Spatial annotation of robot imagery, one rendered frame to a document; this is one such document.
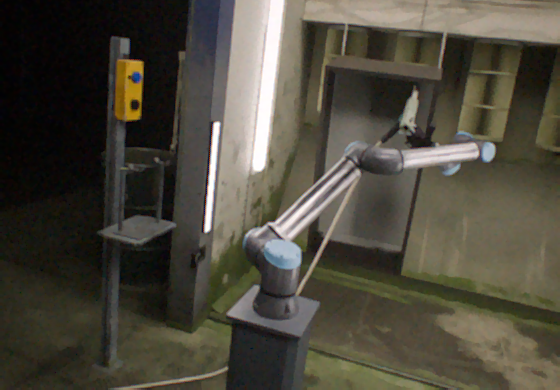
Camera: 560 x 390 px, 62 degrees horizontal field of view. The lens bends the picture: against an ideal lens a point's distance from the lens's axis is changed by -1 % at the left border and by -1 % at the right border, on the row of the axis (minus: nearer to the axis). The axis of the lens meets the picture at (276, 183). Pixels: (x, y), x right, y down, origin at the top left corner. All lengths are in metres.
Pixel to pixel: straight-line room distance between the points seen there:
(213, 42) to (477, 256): 2.53
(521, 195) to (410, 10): 1.67
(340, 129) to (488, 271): 1.63
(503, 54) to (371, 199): 1.42
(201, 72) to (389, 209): 1.50
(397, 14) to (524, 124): 1.34
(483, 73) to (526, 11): 0.48
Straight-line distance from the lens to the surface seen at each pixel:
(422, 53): 3.79
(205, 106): 2.57
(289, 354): 1.93
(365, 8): 3.81
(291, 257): 1.85
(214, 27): 2.55
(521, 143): 4.22
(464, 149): 2.31
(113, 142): 2.27
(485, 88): 3.78
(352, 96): 2.99
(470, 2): 3.77
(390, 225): 3.26
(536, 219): 4.11
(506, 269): 3.95
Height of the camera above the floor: 1.60
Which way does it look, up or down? 14 degrees down
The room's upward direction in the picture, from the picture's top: 7 degrees clockwise
